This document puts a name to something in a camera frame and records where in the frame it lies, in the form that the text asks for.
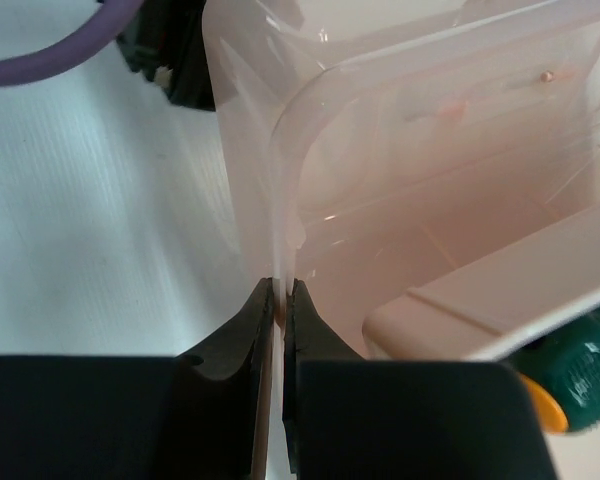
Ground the green stubby screwdriver orange cap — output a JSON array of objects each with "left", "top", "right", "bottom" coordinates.
[{"left": 508, "top": 307, "right": 600, "bottom": 434}]

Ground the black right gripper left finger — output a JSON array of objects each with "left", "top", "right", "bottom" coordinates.
[{"left": 0, "top": 279, "right": 274, "bottom": 479}]

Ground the pink plastic toolbox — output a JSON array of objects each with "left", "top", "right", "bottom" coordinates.
[{"left": 202, "top": 1, "right": 600, "bottom": 479}]

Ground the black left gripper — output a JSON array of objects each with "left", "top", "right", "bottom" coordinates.
[{"left": 116, "top": 0, "right": 215, "bottom": 111}]

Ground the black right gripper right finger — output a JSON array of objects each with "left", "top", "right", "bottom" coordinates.
[{"left": 283, "top": 281, "right": 556, "bottom": 479}]

